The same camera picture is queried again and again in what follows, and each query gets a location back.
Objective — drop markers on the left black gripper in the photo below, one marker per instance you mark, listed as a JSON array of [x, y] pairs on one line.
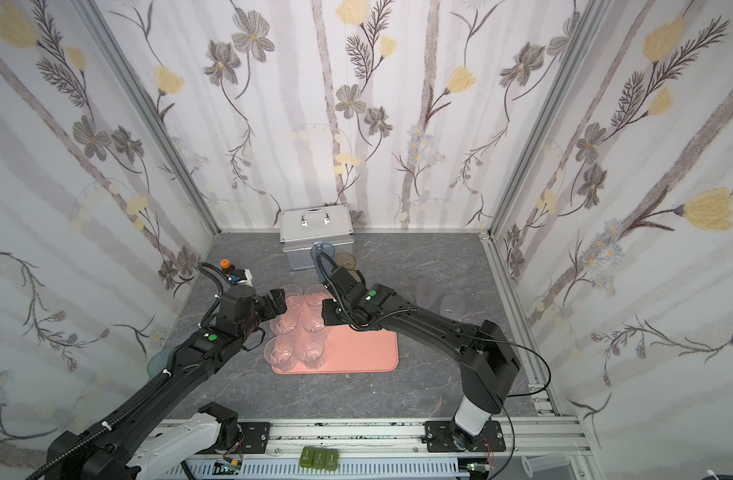
[[269, 305]]

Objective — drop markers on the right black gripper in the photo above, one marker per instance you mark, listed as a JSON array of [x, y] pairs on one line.
[[331, 311]]

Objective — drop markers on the clear glass one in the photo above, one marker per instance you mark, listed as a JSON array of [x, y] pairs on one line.
[[294, 294]]

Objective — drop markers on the clear glass three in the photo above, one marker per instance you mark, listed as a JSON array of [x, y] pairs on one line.
[[286, 324]]

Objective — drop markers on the clear glass four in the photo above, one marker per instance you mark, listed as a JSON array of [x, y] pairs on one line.
[[312, 323]]

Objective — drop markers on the clear glass two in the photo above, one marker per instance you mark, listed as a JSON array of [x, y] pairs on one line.
[[314, 297]]

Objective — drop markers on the clear glass five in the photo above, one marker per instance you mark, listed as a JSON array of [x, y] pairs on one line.
[[280, 353]]

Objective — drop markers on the clear glass six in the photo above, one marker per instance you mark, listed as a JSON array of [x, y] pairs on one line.
[[311, 352]]

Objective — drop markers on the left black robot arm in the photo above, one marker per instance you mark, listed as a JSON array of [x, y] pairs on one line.
[[105, 449]]

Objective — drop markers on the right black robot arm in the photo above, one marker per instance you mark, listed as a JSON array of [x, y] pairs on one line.
[[488, 361]]

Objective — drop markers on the pink plastic tray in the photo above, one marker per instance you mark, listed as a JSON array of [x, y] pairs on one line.
[[348, 351]]

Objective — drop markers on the yellow plastic tumbler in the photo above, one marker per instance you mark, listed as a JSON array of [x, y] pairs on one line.
[[347, 261]]

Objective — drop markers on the brown bottle orange cap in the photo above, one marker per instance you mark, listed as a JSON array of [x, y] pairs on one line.
[[226, 266]]

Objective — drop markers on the blue plastic tumbler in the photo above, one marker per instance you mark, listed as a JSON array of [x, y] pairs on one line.
[[322, 254]]

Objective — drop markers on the frosted white cup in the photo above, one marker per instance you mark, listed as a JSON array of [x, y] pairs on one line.
[[453, 306], [427, 292]]

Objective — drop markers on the silver aluminium case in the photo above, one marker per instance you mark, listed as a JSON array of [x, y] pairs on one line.
[[301, 230]]

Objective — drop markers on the teal plastic cup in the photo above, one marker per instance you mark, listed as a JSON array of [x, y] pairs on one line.
[[159, 362]]

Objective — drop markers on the green terminal block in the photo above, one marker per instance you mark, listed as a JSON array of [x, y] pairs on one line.
[[319, 459]]

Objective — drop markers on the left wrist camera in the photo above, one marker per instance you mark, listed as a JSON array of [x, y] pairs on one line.
[[240, 277]]

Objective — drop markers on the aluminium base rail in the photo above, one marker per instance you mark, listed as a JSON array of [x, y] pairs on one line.
[[521, 448]]

